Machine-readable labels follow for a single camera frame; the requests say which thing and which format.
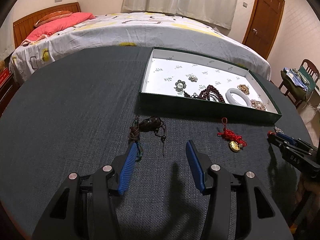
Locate pink pillow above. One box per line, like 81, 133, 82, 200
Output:
21, 12, 96, 46

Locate person's right hand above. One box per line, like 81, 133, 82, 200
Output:
296, 176, 320, 205

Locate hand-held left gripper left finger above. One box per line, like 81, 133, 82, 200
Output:
31, 141, 140, 240

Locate bed with patterned sheet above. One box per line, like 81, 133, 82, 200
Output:
9, 12, 272, 83

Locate wooden headboard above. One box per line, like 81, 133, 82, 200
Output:
13, 2, 82, 49

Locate grey petal pearl brooch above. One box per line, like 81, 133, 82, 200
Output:
174, 79, 187, 92

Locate dark wooden nightstand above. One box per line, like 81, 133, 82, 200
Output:
0, 57, 20, 115

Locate brown wooden door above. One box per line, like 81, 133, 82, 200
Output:
242, 0, 285, 59

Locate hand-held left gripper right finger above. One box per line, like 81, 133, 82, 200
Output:
185, 140, 294, 240

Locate red box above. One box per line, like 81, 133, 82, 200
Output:
0, 67, 12, 87

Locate orange pillow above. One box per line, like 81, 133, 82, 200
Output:
34, 10, 73, 27

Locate gold filigree brooch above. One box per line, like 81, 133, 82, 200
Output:
250, 99, 267, 111
237, 84, 251, 95

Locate wooden chair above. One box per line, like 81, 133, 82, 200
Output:
278, 59, 320, 109

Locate white curtain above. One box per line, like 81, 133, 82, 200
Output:
121, 0, 241, 30

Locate dark red bead bracelet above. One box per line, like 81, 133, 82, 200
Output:
184, 84, 225, 103

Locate red knot with gold pendant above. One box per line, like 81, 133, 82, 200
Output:
216, 117, 247, 153

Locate folded blue green cloths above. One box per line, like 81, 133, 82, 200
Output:
284, 67, 315, 92

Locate green folder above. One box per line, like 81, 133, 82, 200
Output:
299, 66, 320, 85

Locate white jade bangle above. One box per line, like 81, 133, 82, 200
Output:
225, 88, 251, 105

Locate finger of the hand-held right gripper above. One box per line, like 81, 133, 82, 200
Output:
267, 135, 295, 152
276, 132, 314, 153

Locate olive green garment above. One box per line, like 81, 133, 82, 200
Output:
280, 70, 307, 100

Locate dark pendant with brown cord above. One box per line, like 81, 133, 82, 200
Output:
129, 115, 167, 158

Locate white cable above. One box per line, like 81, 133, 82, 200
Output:
304, 90, 320, 110

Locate green box with white lining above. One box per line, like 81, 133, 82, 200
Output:
138, 46, 282, 125

